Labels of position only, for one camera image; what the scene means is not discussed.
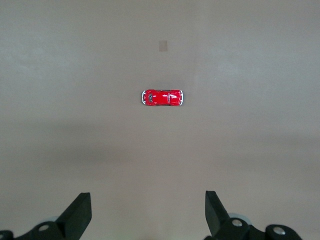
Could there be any brown tape patch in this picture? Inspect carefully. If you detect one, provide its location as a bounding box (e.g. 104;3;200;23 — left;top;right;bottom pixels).
158;39;169;54

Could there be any red beetle toy car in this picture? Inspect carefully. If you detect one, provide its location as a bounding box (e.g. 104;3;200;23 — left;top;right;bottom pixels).
139;88;185;108

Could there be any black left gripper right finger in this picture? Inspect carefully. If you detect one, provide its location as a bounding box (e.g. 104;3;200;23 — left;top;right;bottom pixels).
204;190;305;240

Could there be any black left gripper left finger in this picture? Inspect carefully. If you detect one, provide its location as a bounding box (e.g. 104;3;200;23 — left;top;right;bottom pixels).
0;191;93;240

